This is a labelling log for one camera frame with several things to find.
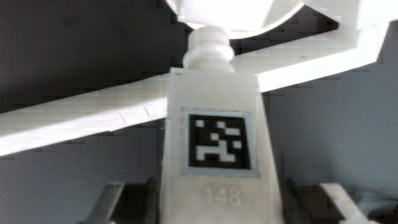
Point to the white stool leg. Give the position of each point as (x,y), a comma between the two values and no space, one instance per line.
(219,178)

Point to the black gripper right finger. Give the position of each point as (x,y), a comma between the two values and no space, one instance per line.
(317,204)

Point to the white fence bar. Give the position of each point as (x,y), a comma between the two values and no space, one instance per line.
(130,104)
(363,17)

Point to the white front fence bar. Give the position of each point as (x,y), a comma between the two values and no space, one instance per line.
(130,104)

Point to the white right fence bar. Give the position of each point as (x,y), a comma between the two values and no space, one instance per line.
(363,17)

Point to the white round stool seat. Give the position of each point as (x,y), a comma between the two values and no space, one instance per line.
(244,17)

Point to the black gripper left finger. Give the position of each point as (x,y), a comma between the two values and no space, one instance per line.
(127,205)

